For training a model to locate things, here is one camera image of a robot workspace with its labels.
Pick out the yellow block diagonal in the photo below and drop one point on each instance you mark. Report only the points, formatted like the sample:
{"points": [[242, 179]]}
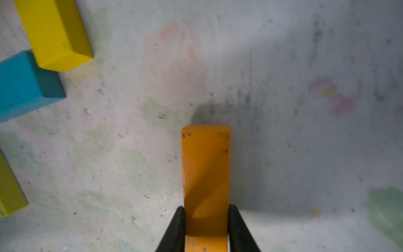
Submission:
{"points": [[56, 33]]}

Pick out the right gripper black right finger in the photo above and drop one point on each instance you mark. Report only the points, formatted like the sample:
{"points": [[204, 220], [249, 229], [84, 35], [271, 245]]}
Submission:
{"points": [[240, 238]]}

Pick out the orange block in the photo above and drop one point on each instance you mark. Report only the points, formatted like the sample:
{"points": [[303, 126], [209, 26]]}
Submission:
{"points": [[206, 155]]}

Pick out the yellow block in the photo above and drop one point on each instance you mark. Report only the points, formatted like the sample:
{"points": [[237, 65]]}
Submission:
{"points": [[12, 196]]}

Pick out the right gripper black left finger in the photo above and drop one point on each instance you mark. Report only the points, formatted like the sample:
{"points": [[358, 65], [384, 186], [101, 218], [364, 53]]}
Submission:
{"points": [[174, 237]]}

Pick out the teal block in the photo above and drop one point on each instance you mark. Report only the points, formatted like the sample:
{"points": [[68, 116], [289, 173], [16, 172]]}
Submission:
{"points": [[26, 87]]}

